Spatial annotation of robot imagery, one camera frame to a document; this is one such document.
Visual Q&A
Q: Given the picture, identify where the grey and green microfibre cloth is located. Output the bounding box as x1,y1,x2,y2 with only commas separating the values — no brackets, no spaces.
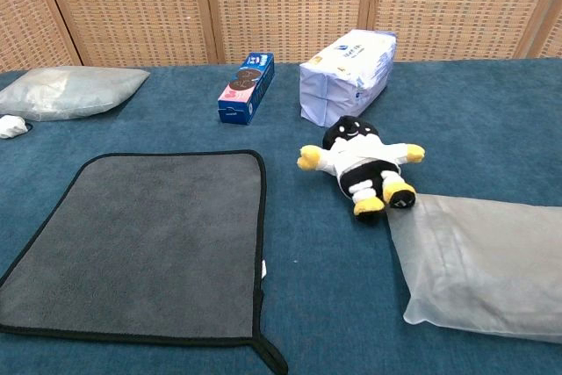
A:
0,149,290,375

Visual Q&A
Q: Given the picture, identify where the black white plush doll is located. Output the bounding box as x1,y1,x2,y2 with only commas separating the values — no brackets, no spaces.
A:
296,115,426,222

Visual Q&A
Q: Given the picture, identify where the blue cookie box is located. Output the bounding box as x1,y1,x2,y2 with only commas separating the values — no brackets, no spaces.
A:
217,52,276,126

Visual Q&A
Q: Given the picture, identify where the white tissue pack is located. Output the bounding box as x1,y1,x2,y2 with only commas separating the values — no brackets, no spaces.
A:
299,29,399,128

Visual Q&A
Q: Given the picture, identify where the blue carpet table cover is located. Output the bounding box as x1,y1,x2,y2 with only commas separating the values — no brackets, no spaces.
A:
0,57,562,375

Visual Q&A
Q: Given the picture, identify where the woven wicker folding screen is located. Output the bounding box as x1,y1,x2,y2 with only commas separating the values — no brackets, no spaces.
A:
0,0,562,73

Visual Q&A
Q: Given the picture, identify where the frosted bag with white contents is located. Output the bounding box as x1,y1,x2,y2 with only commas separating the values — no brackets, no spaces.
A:
0,65,151,122

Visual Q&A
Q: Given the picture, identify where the frosted bag with grey cloth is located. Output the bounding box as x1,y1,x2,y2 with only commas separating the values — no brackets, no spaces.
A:
385,193,562,345

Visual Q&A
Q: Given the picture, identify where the white crumpled paper ball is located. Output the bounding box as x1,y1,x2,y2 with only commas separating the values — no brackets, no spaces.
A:
0,114,28,140

